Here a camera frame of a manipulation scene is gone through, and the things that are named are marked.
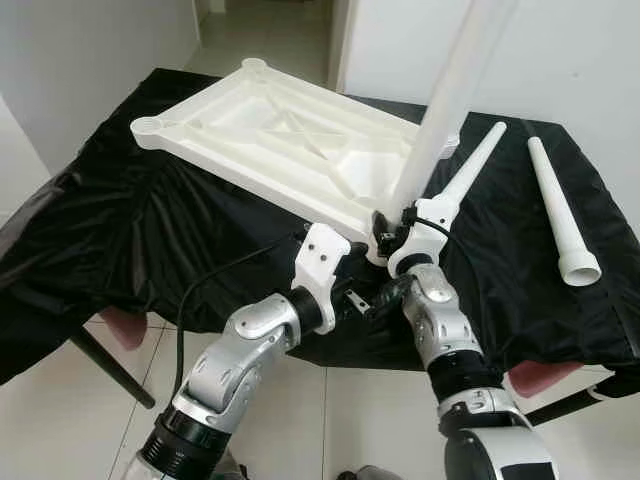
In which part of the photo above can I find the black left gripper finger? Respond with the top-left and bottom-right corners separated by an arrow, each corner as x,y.
360,274 -> 412,322

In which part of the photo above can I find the white plastic table top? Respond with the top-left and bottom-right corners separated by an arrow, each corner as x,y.
130,57 -> 461,266

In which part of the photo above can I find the robot right leg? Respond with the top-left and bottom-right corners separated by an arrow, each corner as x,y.
340,465 -> 401,480

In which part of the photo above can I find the black table cloth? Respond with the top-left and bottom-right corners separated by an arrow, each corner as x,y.
0,68 -> 640,386

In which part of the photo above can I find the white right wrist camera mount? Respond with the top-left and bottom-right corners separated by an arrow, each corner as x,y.
385,198 -> 456,276

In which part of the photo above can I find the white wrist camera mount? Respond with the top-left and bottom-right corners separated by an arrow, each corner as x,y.
293,222 -> 353,306
385,198 -> 456,276

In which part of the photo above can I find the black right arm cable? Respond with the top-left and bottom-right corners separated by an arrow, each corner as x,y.
400,205 -> 481,301

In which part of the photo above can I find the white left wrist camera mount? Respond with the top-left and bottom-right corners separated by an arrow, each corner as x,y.
293,222 -> 353,306

